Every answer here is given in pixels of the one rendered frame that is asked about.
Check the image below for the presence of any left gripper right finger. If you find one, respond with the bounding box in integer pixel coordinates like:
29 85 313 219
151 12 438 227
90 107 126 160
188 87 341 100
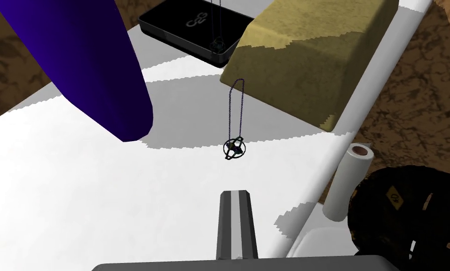
235 190 259 261

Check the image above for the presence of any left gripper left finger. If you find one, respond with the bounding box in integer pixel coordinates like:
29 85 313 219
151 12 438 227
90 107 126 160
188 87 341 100
216 190 236 261

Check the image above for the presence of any white paper towel roll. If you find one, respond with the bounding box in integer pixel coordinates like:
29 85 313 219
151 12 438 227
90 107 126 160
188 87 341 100
322 143 375 223

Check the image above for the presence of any white table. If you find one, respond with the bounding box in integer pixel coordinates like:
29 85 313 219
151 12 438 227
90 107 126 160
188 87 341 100
0 0 434 271

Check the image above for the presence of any black round object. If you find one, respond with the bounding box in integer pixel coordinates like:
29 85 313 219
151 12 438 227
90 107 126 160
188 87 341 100
347 165 450 271

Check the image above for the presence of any tan rectangular block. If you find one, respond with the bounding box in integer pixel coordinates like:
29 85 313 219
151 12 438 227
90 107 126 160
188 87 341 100
220 0 400 133

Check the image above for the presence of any black shallow tray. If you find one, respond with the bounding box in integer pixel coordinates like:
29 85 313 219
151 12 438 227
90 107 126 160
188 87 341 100
138 0 255 69

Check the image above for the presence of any dark blue tall vase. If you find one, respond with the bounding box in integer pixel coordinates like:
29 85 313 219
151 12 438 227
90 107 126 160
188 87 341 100
0 0 154 143

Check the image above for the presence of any black chain pendant necklace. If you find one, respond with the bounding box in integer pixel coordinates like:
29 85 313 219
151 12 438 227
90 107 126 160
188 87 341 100
209 0 227 54
223 78 246 160

